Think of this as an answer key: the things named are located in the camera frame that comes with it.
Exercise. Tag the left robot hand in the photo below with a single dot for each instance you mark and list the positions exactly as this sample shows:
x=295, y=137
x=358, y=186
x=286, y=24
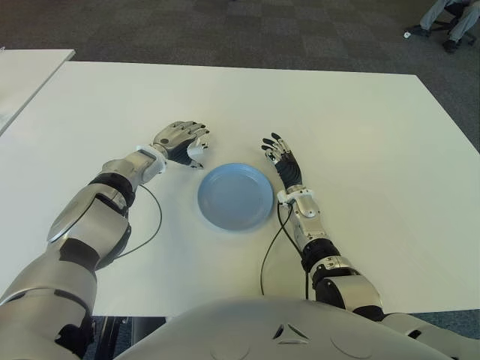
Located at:
x=172, y=135

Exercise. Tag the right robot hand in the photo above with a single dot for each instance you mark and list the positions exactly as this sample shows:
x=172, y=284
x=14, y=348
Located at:
x=287, y=167

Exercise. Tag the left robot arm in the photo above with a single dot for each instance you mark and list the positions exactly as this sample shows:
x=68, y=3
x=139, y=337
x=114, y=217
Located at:
x=93, y=221

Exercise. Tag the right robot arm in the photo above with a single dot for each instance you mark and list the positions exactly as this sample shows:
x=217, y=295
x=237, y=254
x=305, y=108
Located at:
x=348, y=288

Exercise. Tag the blue round plate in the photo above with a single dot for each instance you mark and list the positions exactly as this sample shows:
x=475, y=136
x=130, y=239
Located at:
x=234, y=197

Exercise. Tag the white neighbouring table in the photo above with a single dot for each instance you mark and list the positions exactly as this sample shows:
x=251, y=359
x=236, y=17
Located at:
x=26, y=75

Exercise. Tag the grey robot torso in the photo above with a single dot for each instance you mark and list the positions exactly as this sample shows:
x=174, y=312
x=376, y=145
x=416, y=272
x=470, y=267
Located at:
x=262, y=330

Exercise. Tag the seated person in grey trousers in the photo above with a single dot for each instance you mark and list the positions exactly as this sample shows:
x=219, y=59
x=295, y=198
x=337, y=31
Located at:
x=431, y=15

